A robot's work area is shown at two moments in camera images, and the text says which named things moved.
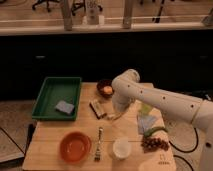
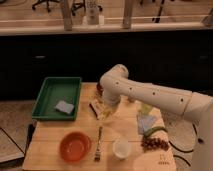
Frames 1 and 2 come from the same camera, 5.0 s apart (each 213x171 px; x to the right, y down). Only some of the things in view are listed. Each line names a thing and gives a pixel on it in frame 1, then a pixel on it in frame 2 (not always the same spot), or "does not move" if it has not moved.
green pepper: x=149 y=131 does not move
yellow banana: x=114 y=115 to x=106 y=114
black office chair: x=45 y=1 does not move
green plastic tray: x=53 y=90 does not move
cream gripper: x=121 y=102 to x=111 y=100
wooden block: x=96 y=108 does not move
